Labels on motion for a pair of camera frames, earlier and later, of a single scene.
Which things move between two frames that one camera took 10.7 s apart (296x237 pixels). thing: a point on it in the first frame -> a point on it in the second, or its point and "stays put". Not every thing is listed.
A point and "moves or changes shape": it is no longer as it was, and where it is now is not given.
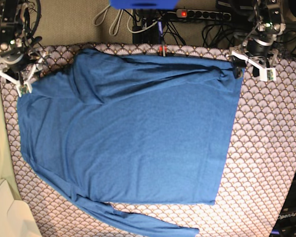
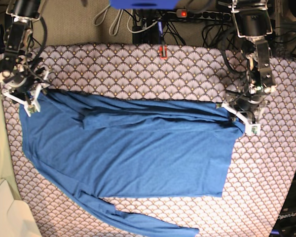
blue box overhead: (143, 4) stays put
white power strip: (203, 15) stays put
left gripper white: (26, 81) -> (33, 103)
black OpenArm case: (292, 220) stays put
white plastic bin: (9, 217) stays put
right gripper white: (266, 74) -> (251, 129)
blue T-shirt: (109, 126) moves or changes shape
